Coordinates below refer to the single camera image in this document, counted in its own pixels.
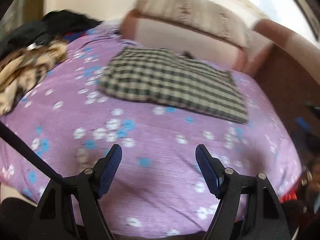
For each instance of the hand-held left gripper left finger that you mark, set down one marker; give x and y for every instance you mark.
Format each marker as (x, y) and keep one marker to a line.
(110, 170)

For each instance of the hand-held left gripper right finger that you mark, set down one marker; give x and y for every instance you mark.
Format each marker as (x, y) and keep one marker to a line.
(208, 172)

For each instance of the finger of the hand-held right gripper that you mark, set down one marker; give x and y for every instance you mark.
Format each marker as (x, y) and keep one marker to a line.
(303, 125)

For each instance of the green checkered cloth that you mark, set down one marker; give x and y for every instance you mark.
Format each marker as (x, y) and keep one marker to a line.
(175, 90)

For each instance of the pile of dark clothes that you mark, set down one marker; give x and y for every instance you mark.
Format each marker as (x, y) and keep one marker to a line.
(42, 28)

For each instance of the brown wooden bed panel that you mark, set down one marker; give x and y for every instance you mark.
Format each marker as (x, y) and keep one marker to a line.
(287, 80)

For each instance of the purple floral bed sheet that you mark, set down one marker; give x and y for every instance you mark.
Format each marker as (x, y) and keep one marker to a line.
(155, 140)

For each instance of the person's black pants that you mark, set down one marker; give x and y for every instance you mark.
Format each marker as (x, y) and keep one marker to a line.
(13, 215)

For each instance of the beige patterned cloth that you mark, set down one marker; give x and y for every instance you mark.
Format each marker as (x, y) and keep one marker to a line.
(25, 67)

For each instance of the beige patterned pillow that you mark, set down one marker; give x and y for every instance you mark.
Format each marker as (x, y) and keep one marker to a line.
(195, 12)

